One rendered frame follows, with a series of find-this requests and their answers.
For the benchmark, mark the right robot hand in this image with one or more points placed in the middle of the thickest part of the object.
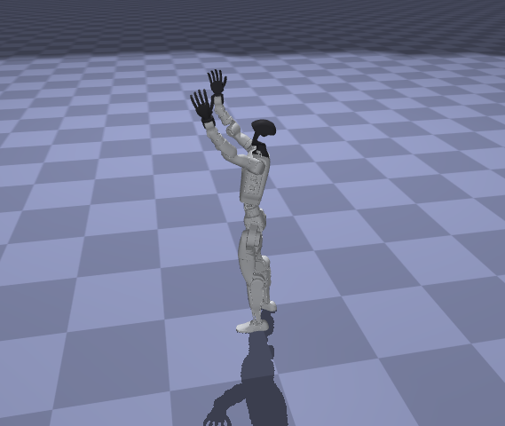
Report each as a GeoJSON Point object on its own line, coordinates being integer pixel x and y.
{"type": "Point", "coordinates": [217, 86]}

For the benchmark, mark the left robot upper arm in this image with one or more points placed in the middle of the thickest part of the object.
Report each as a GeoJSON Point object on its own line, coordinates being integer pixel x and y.
{"type": "Point", "coordinates": [253, 165]}

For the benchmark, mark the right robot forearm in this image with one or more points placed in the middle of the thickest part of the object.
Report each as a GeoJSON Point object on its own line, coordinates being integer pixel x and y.
{"type": "Point", "coordinates": [222, 114]}

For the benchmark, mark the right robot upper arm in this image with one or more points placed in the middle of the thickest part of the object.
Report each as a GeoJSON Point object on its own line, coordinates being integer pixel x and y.
{"type": "Point", "coordinates": [234, 130]}

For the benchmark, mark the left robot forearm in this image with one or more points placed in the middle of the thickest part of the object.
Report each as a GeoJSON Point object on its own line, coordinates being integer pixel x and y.
{"type": "Point", "coordinates": [219, 141]}

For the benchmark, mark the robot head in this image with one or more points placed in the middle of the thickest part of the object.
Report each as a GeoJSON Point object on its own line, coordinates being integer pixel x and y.
{"type": "Point", "coordinates": [263, 128]}

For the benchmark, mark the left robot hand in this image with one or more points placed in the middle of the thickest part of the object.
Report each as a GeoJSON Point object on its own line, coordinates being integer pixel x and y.
{"type": "Point", "coordinates": [203, 109]}

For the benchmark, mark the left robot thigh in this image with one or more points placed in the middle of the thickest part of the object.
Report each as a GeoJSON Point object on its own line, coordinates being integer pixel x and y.
{"type": "Point", "coordinates": [247, 253]}

